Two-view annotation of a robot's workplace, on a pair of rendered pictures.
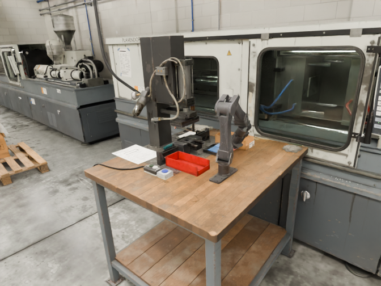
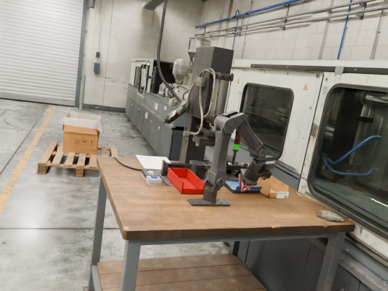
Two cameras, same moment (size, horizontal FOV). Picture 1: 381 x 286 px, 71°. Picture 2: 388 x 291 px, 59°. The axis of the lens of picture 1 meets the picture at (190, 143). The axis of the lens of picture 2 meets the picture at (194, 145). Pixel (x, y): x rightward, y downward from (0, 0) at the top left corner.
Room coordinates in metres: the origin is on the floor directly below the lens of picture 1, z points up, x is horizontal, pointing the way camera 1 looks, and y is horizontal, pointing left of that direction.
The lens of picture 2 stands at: (-0.07, -0.77, 1.47)
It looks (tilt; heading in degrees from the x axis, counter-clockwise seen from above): 11 degrees down; 27
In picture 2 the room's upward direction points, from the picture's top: 9 degrees clockwise
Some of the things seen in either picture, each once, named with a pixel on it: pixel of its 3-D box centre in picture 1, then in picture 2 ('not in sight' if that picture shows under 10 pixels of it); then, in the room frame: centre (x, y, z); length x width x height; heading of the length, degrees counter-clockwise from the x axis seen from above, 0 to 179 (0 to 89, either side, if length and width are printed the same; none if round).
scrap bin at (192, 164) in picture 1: (187, 163); (185, 180); (1.47, 0.02, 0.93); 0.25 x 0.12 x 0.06; 50
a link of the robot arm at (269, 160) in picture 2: (243, 123); (262, 158); (1.59, -0.33, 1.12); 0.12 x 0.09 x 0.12; 146
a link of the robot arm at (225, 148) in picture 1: (225, 132); (220, 152); (1.36, -0.19, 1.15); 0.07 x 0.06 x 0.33; 56
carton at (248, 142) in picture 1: (234, 140); (266, 185); (1.82, -0.32, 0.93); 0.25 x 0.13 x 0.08; 50
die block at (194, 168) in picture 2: (187, 146); (206, 171); (1.73, 0.02, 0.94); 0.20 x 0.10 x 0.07; 140
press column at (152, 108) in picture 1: (156, 93); (199, 108); (1.90, 0.22, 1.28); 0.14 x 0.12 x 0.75; 140
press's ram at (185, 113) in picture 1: (176, 104); (208, 120); (1.77, 0.08, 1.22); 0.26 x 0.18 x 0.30; 50
